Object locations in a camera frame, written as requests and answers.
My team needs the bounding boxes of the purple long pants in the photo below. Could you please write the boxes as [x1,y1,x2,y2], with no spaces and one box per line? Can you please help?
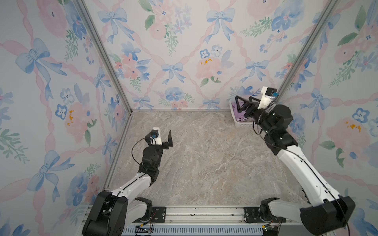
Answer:
[231,101,254,123]

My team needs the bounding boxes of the right aluminium corner post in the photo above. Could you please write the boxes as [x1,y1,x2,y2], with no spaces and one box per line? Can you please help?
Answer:
[276,0,340,102]

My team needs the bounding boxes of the aluminium corner post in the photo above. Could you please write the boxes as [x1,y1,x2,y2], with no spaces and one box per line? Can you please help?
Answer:
[73,0,132,115]
[276,0,340,102]

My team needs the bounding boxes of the white plastic perforated basket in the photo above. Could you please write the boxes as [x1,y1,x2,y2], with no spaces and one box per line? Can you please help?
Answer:
[229,96,278,128]

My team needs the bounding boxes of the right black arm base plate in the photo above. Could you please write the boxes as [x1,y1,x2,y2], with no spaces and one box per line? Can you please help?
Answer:
[243,206,286,224]

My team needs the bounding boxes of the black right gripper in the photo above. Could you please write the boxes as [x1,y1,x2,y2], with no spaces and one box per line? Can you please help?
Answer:
[238,96,273,135]

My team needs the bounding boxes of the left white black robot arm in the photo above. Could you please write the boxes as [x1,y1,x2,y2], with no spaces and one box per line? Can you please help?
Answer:
[82,127,173,236]

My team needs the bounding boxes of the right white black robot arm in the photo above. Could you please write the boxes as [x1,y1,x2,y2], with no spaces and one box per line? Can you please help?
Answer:
[235,96,355,236]

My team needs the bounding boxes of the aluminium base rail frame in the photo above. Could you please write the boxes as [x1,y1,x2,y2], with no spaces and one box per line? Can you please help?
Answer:
[75,205,336,236]

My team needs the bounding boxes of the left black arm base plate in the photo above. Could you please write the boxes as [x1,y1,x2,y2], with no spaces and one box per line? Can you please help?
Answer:
[134,206,166,223]

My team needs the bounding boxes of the left aluminium corner post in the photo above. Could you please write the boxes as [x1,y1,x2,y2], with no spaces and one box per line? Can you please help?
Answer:
[73,0,132,115]

